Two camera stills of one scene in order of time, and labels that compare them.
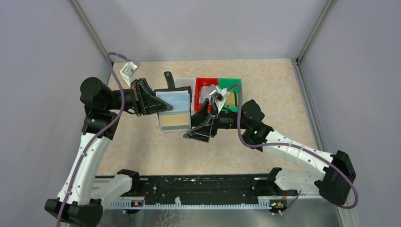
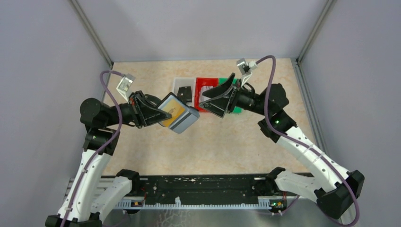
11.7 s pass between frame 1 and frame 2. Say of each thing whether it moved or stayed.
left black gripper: moved
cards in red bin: stayed
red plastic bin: stayed
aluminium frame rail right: stayed
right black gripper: moved
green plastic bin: stayed
